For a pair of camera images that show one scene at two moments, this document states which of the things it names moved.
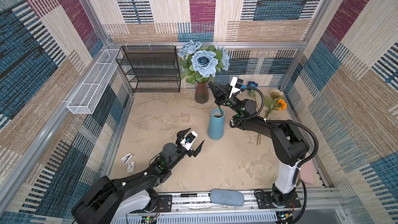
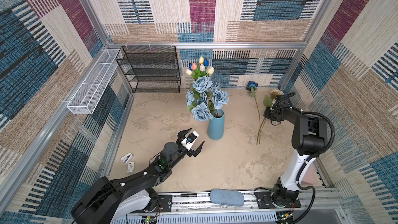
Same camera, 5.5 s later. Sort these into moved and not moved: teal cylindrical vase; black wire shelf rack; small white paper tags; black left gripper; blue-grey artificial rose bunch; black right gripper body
Moved: blue-grey artificial rose bunch; black right gripper body
Not moved: black wire shelf rack; teal cylindrical vase; black left gripper; small white paper tags
